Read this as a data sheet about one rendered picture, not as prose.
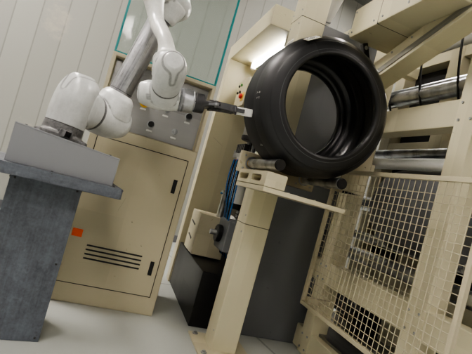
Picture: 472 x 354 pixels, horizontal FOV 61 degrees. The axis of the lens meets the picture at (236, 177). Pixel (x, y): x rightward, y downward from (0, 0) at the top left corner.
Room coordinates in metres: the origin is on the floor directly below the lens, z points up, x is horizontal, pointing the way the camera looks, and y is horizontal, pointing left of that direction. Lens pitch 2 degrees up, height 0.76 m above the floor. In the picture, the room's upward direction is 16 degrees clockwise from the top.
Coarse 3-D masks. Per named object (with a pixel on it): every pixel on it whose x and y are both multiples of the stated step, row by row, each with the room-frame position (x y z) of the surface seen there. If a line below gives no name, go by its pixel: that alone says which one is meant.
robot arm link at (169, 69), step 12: (144, 0) 1.58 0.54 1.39; (156, 0) 1.56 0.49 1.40; (156, 12) 1.55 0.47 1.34; (156, 24) 1.47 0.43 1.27; (156, 36) 1.43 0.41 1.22; (168, 36) 1.39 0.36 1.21; (168, 48) 1.35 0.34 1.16; (156, 60) 1.32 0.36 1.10; (168, 60) 1.27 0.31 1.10; (180, 60) 1.29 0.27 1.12; (156, 72) 1.31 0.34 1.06; (168, 72) 1.28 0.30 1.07; (180, 72) 1.29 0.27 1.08; (156, 84) 1.35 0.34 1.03; (168, 84) 1.32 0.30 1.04; (180, 84) 1.35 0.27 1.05; (168, 96) 1.40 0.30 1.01
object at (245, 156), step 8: (240, 152) 1.87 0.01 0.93; (248, 152) 1.85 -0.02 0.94; (240, 160) 1.85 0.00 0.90; (248, 160) 1.85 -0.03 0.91; (240, 168) 1.85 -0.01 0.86; (248, 168) 1.85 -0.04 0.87; (288, 176) 1.92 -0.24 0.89; (288, 184) 1.92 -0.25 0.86; (296, 184) 1.93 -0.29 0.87; (304, 184) 1.94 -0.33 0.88
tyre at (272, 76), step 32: (288, 64) 1.50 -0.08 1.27; (320, 64) 1.83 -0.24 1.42; (352, 64) 1.60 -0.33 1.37; (352, 96) 1.86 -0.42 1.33; (384, 96) 1.63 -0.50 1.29; (256, 128) 1.59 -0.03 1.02; (288, 128) 1.51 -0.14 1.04; (352, 128) 1.88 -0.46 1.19; (288, 160) 1.56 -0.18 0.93; (320, 160) 1.56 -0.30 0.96; (352, 160) 1.61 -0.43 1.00
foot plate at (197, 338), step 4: (188, 332) 2.06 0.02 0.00; (192, 332) 2.04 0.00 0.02; (196, 332) 2.05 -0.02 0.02; (200, 332) 2.08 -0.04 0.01; (192, 336) 2.00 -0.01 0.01; (196, 336) 2.01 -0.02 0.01; (200, 336) 2.03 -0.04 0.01; (204, 336) 2.04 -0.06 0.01; (192, 340) 1.96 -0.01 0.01; (196, 340) 1.97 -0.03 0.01; (200, 340) 1.98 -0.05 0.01; (204, 340) 2.00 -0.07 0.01; (196, 344) 1.92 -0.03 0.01; (200, 344) 1.93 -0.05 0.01; (204, 344) 1.95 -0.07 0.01; (240, 344) 2.07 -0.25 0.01; (196, 348) 1.87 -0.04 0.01; (200, 348) 1.89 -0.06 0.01; (204, 348) 1.90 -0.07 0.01; (208, 348) 1.91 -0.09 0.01; (236, 348) 2.00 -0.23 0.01; (240, 348) 2.02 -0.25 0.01; (196, 352) 1.86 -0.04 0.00; (200, 352) 1.85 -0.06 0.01; (204, 352) 1.84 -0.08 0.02; (208, 352) 1.87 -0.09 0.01; (212, 352) 1.88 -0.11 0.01; (216, 352) 1.90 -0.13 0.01; (220, 352) 1.91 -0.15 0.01; (224, 352) 1.92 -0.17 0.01; (236, 352) 1.96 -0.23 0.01; (240, 352) 1.97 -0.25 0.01; (244, 352) 1.99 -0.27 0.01
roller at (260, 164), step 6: (252, 162) 1.78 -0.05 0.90; (258, 162) 1.70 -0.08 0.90; (264, 162) 1.64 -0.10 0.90; (270, 162) 1.57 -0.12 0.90; (276, 162) 1.53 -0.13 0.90; (282, 162) 1.53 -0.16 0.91; (252, 168) 1.82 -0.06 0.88; (258, 168) 1.73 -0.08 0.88; (264, 168) 1.66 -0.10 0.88; (270, 168) 1.58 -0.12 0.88; (276, 168) 1.53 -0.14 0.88; (282, 168) 1.53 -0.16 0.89
